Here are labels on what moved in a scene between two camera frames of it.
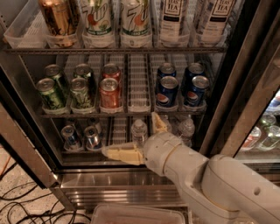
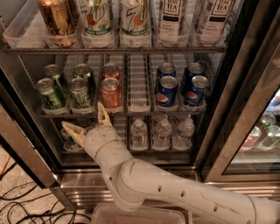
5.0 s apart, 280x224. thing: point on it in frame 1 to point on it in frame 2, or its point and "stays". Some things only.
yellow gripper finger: x=157 y=124 to x=102 y=115
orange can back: x=111 y=70 stays
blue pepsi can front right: x=195 y=94 stays
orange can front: x=109 y=94 stays
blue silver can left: x=71 y=137 stays
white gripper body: x=157 y=150 to x=98 y=136
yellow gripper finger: x=127 y=152 to x=78 y=134
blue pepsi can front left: x=167 y=92 stays
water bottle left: x=139 y=133 stays
